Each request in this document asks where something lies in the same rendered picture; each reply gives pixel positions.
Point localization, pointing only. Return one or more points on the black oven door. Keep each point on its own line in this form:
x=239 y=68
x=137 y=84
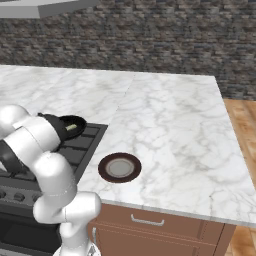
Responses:
x=20 y=233

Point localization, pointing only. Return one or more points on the black stove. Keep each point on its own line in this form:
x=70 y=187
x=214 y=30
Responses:
x=90 y=141

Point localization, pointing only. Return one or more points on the grey range hood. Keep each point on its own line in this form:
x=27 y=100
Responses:
x=40 y=8

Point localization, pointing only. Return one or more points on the black stove knob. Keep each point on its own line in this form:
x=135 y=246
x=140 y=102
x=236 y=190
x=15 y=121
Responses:
x=35 y=197
x=19 y=196
x=2 y=194

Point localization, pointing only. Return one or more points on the brown plate with grey centre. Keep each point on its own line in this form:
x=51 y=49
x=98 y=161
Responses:
x=120 y=167

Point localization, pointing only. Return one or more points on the brown wooden cupboard door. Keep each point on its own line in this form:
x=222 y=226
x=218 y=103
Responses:
x=140 y=245

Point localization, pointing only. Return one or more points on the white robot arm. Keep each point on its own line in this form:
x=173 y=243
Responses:
x=50 y=173

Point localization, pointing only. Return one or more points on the brown wooden drawer front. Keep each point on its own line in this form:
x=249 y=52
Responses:
x=180 y=226

